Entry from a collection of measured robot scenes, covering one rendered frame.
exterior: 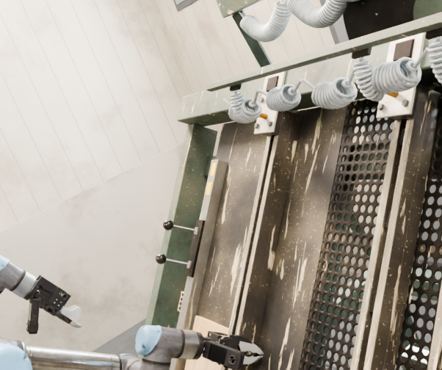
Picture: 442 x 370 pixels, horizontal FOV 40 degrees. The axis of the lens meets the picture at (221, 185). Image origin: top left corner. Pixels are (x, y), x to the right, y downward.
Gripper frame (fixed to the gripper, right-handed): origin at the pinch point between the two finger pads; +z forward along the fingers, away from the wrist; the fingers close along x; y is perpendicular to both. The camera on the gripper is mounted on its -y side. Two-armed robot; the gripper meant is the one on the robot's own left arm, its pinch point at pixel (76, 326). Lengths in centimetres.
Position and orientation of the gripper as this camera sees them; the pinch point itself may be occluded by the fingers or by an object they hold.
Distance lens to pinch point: 207.6
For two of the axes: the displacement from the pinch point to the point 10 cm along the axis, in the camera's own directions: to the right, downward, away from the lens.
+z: 7.1, 6.0, 3.8
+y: 5.4, -8.0, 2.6
